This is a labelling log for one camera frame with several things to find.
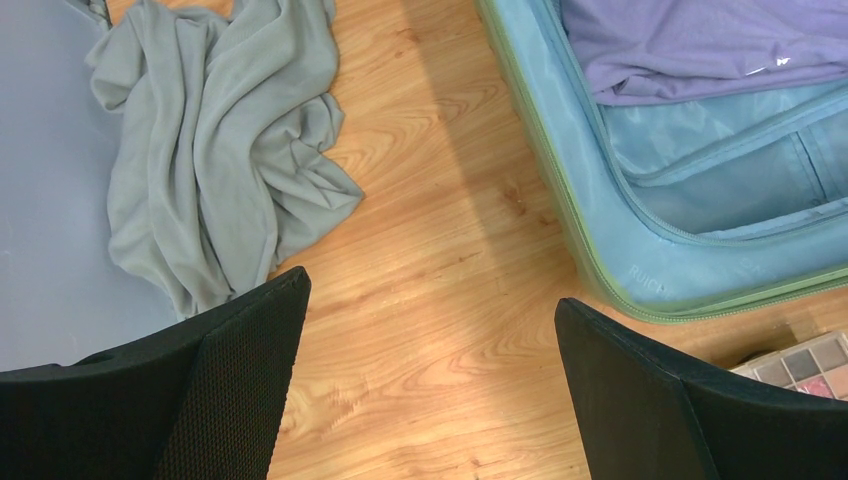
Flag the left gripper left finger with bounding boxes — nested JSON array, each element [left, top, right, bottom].
[[1, 266, 312, 479]]

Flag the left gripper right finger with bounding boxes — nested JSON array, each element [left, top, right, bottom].
[[555, 298, 847, 479]]

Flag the purple shirt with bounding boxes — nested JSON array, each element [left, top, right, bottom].
[[560, 1, 847, 106]]

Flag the eyeshadow palette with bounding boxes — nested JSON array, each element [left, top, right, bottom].
[[732, 331, 847, 402]]

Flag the green suitcase blue lining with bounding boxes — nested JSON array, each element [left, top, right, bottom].
[[477, 1, 847, 322]]

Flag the crumpled grey-green cloth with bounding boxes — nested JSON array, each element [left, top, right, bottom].
[[86, 1, 364, 318]]

